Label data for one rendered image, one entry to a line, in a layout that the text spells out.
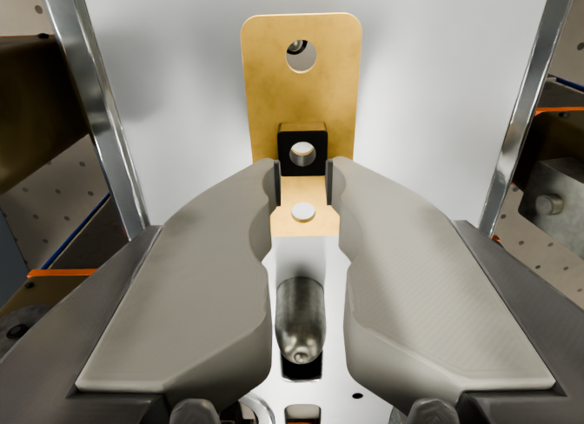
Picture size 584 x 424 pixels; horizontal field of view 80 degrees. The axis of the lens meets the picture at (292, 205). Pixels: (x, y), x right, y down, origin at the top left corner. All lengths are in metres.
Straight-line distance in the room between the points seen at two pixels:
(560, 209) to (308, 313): 0.15
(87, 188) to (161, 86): 0.45
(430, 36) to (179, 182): 0.14
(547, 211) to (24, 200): 0.67
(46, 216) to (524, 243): 0.79
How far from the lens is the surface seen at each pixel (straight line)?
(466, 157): 0.20
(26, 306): 0.34
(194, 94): 0.18
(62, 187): 0.65
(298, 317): 0.21
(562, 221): 0.24
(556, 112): 0.30
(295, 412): 0.39
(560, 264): 0.78
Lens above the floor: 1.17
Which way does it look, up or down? 58 degrees down
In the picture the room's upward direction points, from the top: 179 degrees counter-clockwise
